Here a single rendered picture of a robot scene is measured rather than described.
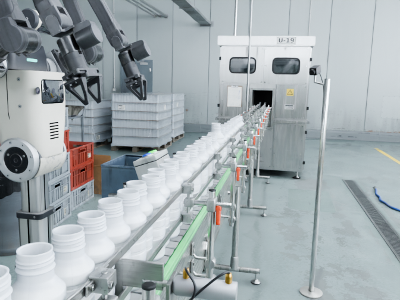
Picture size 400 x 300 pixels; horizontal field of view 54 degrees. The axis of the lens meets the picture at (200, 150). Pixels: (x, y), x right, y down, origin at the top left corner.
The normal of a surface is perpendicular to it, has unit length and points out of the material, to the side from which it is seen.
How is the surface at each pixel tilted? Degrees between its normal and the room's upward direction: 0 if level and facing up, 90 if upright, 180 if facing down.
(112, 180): 90
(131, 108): 90
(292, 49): 90
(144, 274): 90
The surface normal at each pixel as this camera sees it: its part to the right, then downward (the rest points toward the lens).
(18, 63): 0.98, 0.06
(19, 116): -0.20, 0.33
